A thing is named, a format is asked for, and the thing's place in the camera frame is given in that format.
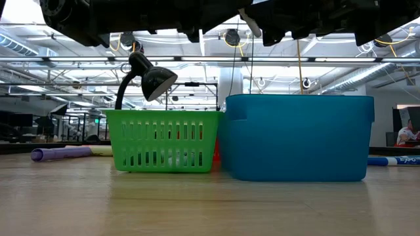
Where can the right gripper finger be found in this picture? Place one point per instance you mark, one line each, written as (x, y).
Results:
(275, 19)

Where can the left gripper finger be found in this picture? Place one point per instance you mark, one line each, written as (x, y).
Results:
(220, 11)

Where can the blue thin marker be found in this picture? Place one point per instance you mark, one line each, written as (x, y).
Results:
(377, 161)

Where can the purple highlighter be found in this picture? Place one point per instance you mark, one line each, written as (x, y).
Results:
(62, 153)

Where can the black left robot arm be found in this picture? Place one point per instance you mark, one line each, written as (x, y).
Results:
(82, 19)

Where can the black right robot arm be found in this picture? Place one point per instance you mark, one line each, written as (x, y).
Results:
(387, 16)

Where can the black gooseneck desk lamp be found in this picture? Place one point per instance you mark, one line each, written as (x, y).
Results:
(157, 80)

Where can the green slotted plastic basket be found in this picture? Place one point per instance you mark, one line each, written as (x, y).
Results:
(164, 114)

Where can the teal plastic bin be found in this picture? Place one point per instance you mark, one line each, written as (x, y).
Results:
(295, 141)

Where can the red slotted plastic basket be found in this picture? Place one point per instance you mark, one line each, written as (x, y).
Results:
(216, 154)

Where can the person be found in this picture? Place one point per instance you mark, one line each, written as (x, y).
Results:
(405, 134)

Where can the black background rig frame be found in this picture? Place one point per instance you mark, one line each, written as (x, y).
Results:
(192, 84)

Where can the silver ventilation duct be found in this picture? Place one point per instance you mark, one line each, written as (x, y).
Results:
(361, 77)

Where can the black aluminium table frame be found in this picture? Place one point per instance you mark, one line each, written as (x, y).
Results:
(13, 148)

